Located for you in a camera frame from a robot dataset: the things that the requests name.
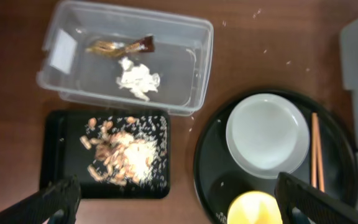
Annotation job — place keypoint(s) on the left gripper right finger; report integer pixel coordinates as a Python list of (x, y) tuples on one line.
[(299, 202)]

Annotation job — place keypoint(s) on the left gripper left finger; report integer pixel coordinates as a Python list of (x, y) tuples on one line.
[(57, 203)]

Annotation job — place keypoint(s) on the wooden chopstick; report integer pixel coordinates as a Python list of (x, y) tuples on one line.
[(314, 181), (319, 156)]

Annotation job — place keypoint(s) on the yellow bowl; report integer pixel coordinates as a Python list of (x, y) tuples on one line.
[(254, 207)]

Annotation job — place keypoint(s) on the peanut shells pile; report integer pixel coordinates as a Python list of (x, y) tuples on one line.
[(128, 150)]

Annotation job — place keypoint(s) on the grey plate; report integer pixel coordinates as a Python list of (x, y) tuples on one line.
[(267, 134)]

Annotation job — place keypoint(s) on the white tissue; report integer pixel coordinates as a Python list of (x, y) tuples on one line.
[(137, 79)]

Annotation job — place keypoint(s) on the gold foil wrapper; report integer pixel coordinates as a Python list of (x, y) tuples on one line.
[(118, 49)]

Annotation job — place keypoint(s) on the round black serving tray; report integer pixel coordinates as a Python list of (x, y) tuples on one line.
[(219, 180)]

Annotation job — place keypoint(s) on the black rectangular tray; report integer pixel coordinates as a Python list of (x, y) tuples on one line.
[(64, 156)]

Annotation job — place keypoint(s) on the scattered rice grains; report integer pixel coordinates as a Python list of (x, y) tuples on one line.
[(221, 217)]

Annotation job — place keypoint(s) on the clear plastic bin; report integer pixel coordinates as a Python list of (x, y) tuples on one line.
[(182, 56)]

